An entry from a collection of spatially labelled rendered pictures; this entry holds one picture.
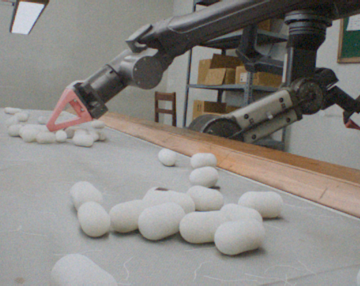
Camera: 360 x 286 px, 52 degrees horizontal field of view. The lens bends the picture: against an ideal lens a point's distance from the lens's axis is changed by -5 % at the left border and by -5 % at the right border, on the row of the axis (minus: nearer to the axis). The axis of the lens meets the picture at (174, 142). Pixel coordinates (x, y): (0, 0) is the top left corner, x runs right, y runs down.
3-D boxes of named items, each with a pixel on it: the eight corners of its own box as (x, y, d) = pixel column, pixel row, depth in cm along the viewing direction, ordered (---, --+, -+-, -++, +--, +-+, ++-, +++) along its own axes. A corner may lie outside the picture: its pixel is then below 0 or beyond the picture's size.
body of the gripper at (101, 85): (78, 86, 63) (112, 60, 65) (67, 86, 72) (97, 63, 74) (101, 117, 65) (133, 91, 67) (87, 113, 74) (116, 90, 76)
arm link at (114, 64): (140, 69, 76) (125, 45, 73) (155, 72, 70) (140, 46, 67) (112, 90, 74) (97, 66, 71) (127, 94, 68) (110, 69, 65)
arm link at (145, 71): (168, 58, 77) (145, 23, 73) (199, 62, 67) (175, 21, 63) (124, 96, 74) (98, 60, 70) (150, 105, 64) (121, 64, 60)
